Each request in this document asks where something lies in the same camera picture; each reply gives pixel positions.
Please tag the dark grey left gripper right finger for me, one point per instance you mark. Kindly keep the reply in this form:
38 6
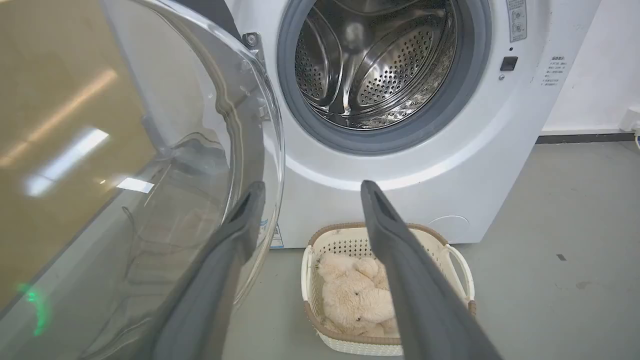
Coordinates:
425 300

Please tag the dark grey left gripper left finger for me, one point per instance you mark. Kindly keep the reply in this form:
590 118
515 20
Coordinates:
215 295

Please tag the transparent washing machine door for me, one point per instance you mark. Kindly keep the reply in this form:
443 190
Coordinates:
125 165

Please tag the white front-loading washing machine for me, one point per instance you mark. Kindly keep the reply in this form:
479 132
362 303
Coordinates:
410 110

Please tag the cream plush teddy bear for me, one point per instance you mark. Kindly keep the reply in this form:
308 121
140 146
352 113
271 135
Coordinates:
352 300

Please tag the white woven laundry basket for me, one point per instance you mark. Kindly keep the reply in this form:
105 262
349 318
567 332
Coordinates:
345 250

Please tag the white wall socket plug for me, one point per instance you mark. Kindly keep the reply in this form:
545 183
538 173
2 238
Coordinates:
631 120

